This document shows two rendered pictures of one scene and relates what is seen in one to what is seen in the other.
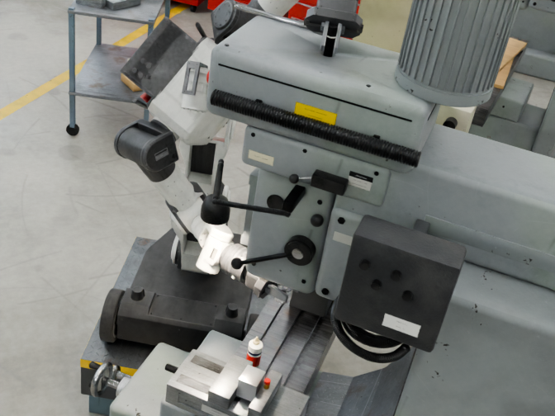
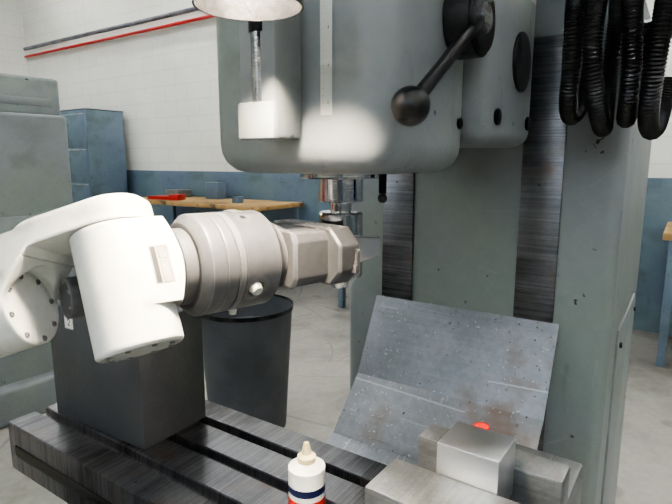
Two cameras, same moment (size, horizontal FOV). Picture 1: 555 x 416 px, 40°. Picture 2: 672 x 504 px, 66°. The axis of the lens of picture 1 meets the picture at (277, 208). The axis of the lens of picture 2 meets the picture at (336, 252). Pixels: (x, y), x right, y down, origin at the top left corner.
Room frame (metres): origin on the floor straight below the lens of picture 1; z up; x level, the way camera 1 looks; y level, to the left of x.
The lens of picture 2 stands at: (1.39, 0.48, 1.32)
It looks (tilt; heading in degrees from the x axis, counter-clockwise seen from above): 10 degrees down; 288
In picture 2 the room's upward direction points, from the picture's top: straight up
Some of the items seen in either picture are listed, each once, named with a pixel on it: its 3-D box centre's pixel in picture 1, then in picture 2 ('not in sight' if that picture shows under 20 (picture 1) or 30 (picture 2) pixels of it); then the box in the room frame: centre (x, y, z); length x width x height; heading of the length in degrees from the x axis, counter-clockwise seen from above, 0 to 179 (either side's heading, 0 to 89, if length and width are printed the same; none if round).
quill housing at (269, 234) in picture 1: (299, 215); (344, 11); (1.55, -0.06, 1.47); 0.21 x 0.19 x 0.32; 164
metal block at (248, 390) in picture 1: (250, 383); (475, 468); (1.40, -0.01, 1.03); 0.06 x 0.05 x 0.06; 163
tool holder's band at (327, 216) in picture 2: not in sight; (340, 216); (1.55, -0.05, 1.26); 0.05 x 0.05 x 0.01
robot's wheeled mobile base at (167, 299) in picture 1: (196, 269); not in sight; (2.36, 0.27, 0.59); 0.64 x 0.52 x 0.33; 179
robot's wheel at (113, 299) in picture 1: (112, 314); not in sight; (2.12, 0.54, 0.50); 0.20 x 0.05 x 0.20; 179
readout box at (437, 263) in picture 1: (397, 285); not in sight; (1.15, -0.25, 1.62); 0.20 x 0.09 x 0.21; 74
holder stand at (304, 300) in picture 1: (321, 267); (126, 356); (1.95, -0.17, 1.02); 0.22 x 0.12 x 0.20; 166
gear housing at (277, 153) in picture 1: (329, 144); not in sight; (1.54, -0.09, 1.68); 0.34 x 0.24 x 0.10; 74
